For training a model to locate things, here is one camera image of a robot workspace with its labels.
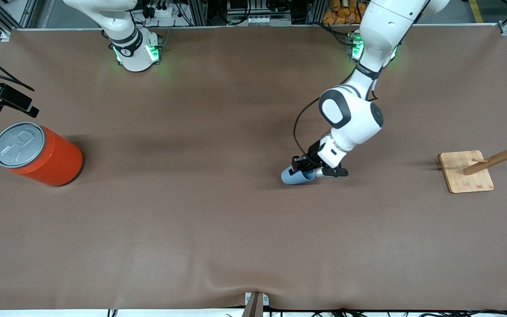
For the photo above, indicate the grey metal table bracket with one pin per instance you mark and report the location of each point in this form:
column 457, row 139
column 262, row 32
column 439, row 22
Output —
column 255, row 304

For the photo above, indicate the white power strip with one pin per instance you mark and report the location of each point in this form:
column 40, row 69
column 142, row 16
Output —
column 165, row 11

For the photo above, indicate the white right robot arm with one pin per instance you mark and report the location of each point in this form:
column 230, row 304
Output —
column 134, row 57

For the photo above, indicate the light blue cup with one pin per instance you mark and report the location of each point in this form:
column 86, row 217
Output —
column 293, row 177

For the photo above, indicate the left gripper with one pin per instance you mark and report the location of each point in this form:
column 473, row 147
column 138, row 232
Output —
column 312, row 155

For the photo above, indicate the white terminal block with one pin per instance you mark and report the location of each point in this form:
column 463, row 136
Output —
column 266, row 20

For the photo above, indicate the brown table mat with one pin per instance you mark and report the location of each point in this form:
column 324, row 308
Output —
column 192, row 220

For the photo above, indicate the orange can with silver lid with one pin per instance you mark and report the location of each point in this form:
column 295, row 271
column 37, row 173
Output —
column 38, row 154

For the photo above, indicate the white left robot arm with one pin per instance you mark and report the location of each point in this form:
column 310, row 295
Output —
column 354, row 119

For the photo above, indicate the orange snack packets pile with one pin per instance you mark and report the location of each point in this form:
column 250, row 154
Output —
column 346, row 13

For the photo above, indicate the wooden cup rack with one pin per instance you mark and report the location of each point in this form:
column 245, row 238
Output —
column 467, row 174

